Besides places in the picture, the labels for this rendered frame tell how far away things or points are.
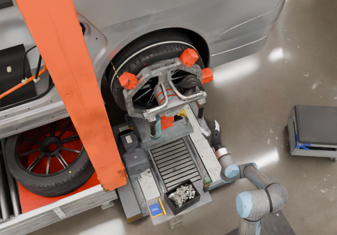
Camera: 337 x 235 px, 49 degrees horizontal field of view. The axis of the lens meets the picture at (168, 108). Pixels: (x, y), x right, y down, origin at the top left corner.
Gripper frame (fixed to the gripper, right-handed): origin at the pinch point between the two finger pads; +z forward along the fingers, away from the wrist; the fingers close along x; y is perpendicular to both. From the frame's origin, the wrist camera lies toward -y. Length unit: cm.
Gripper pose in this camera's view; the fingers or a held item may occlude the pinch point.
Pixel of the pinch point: (207, 123)
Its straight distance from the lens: 239.9
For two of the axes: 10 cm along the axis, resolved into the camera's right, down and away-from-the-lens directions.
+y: 0.2, 5.3, 8.5
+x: 9.3, -3.3, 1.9
